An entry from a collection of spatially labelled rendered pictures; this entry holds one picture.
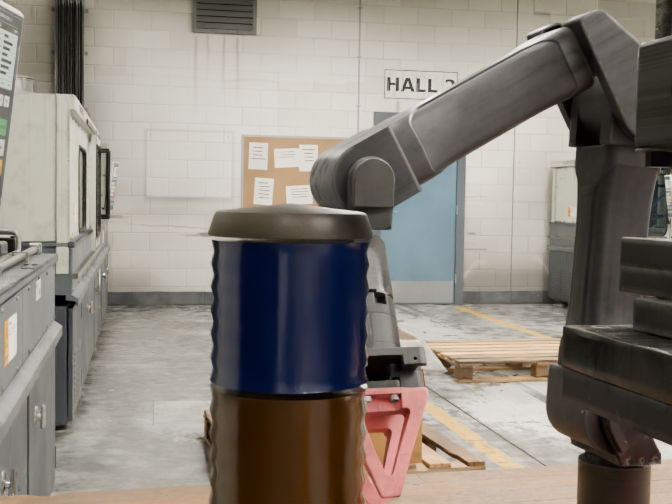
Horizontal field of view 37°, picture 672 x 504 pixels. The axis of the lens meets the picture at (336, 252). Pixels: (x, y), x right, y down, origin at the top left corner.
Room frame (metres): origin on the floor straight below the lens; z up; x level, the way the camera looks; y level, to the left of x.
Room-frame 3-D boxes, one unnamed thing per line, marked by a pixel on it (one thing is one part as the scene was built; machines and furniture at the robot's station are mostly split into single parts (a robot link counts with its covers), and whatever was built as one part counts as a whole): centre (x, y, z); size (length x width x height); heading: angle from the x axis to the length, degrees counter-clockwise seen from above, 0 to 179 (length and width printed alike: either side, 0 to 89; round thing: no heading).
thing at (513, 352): (7.20, -1.30, 0.07); 1.20 x 1.00 x 0.14; 103
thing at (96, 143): (7.25, 1.70, 1.21); 0.86 x 0.10 x 0.79; 11
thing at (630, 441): (0.87, -0.24, 1.00); 0.09 x 0.06 x 0.06; 17
